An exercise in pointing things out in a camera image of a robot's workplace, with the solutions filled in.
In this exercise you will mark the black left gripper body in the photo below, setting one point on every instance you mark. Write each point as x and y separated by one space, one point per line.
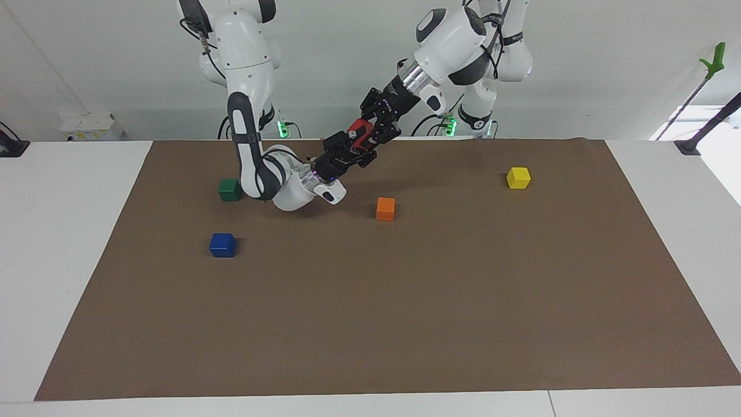
399 101

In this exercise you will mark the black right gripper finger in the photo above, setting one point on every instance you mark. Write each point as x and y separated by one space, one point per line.
367 157
351 139

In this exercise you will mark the black table clamp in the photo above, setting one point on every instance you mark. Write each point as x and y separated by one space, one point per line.
11 147

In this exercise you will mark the orange wooden block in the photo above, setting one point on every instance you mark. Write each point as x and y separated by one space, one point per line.
385 209

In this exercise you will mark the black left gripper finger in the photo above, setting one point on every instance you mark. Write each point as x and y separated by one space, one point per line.
386 132
371 103

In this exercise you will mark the green wooden block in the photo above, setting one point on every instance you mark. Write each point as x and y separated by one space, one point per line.
228 190

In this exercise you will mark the white box with yellow label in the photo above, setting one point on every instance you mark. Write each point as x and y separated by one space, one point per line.
90 127

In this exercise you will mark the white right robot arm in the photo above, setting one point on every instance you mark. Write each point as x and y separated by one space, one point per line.
249 69

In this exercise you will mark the red wooden block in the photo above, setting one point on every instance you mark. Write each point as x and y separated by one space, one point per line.
359 127

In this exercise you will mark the blue wooden block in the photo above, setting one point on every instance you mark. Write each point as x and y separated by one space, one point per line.
223 245

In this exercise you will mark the black stand with slanted bar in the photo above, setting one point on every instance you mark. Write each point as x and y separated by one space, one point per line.
689 146

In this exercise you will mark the brown paper mat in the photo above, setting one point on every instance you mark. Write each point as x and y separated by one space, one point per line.
370 313

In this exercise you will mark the thin pole with green tip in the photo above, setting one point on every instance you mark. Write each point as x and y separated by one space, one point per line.
715 61

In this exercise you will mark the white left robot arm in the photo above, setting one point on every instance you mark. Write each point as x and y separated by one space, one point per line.
457 40

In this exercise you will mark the yellow wooden block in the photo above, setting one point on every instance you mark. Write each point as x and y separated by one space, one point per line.
518 178

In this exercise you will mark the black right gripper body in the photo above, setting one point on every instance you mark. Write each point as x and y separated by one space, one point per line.
334 159

